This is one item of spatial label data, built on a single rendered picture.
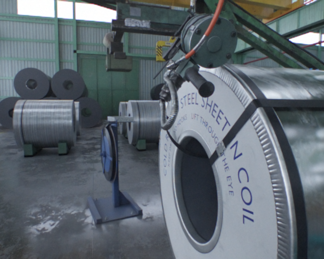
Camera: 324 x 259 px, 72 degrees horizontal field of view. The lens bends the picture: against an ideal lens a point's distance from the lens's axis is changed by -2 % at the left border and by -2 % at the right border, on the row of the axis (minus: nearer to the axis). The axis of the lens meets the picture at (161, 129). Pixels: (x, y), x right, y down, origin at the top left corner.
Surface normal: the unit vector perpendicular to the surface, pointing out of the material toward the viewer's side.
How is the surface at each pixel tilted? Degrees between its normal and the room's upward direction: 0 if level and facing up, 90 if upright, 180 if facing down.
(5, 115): 90
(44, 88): 90
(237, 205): 90
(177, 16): 90
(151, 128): 101
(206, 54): 115
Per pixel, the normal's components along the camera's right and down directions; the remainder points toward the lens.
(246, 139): -0.96, 0.03
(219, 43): 0.18, 0.51
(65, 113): 0.26, -0.36
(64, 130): 0.28, 0.29
